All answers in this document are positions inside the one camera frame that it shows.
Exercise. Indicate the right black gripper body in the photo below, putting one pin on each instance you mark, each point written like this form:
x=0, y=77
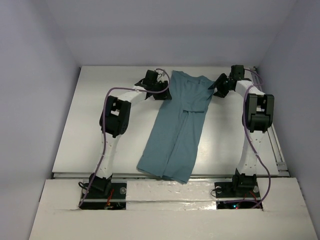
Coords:
x=229, y=79

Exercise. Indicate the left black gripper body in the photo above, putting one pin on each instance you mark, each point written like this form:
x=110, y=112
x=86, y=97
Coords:
x=161, y=90

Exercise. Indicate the teal t shirt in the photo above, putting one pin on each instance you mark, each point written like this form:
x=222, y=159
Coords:
x=172, y=146

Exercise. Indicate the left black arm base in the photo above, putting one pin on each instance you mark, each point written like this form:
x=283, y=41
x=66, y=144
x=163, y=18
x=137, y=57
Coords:
x=103, y=194

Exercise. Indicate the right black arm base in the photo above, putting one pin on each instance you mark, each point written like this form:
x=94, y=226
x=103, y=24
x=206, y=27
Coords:
x=237, y=193

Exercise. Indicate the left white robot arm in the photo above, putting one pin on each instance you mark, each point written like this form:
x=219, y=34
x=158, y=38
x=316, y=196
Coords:
x=114, y=121

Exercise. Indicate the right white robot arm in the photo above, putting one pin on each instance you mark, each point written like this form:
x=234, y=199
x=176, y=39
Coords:
x=257, y=118

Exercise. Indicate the aluminium right side rail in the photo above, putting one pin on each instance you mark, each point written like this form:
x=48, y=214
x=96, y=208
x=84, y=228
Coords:
x=279, y=159

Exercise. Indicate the aluminium rail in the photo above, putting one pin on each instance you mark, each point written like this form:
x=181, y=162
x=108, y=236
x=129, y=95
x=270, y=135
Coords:
x=145, y=175
x=279, y=159

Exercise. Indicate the aluminium front rail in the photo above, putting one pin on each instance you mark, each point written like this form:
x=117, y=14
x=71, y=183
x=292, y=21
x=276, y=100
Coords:
x=145, y=175

